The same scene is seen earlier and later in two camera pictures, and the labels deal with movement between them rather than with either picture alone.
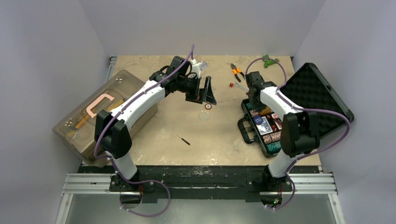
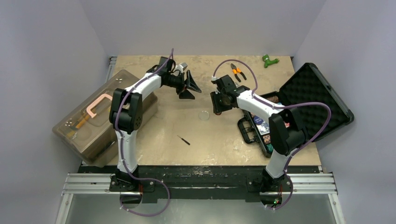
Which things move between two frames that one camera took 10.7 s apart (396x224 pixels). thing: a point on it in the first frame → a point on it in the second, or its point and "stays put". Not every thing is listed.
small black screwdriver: x=184 y=140 stays put
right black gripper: x=251 y=94 → x=215 y=101
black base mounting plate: x=198 y=183 stays put
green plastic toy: x=269 y=62 stays put
